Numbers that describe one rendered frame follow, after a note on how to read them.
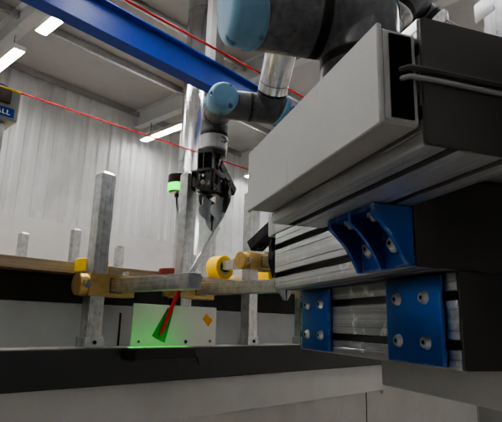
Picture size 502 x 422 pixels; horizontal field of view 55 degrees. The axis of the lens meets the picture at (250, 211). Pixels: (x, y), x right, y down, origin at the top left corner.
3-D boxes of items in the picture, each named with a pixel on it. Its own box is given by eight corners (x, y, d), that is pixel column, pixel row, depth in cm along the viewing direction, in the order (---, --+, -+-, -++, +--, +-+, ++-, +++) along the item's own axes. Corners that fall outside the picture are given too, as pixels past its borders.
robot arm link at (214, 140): (208, 144, 137) (234, 140, 133) (208, 159, 135) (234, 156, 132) (194, 134, 130) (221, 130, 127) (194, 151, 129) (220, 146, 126)
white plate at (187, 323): (215, 345, 130) (217, 307, 132) (131, 347, 112) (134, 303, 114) (214, 345, 130) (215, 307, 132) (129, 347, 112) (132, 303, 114)
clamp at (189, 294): (214, 300, 132) (214, 281, 133) (173, 297, 122) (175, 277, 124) (200, 300, 136) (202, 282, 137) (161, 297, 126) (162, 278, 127)
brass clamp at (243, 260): (277, 271, 151) (277, 255, 152) (246, 267, 141) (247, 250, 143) (262, 272, 155) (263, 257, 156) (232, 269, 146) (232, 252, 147)
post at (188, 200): (188, 351, 124) (198, 172, 135) (178, 351, 122) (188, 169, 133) (180, 350, 127) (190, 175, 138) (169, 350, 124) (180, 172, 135)
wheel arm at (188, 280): (201, 294, 92) (202, 271, 93) (187, 292, 90) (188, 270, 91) (90, 297, 122) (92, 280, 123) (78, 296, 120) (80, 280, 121)
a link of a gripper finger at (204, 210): (192, 228, 124) (194, 193, 126) (204, 232, 129) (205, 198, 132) (203, 227, 123) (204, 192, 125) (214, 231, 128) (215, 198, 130)
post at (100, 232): (96, 382, 106) (116, 172, 117) (81, 383, 103) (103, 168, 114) (89, 380, 108) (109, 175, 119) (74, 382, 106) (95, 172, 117)
